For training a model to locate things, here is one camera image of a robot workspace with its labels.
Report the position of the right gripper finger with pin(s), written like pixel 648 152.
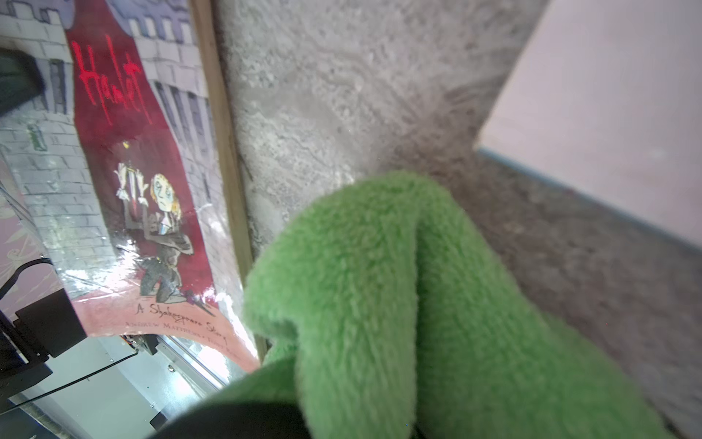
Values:
pixel 21 80

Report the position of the green cloth with black trim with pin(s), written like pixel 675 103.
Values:
pixel 391 317

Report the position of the pink Hamlet book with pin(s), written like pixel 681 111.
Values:
pixel 119 164

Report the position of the white book blue swirl cover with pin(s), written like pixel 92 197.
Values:
pixel 605 100

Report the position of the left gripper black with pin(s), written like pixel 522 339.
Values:
pixel 43 329

